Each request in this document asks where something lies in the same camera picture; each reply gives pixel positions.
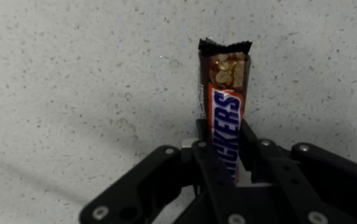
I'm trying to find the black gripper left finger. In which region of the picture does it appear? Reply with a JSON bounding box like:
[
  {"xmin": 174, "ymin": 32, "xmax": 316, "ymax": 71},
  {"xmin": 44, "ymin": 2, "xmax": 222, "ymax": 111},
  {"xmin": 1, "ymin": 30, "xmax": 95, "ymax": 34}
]
[{"xmin": 78, "ymin": 119, "xmax": 245, "ymax": 224}]

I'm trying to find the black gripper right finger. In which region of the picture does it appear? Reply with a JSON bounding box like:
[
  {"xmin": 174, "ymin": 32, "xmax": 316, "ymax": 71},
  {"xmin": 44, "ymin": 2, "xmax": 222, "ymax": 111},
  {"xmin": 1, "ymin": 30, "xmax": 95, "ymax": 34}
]
[{"xmin": 239, "ymin": 120, "xmax": 357, "ymax": 224}]

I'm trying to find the brown Snickers chocolate bar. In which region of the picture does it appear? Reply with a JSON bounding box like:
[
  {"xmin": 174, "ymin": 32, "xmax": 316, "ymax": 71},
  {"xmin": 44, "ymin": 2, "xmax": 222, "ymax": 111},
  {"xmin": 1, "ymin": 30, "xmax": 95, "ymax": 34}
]
[{"xmin": 197, "ymin": 38, "xmax": 254, "ymax": 185}]

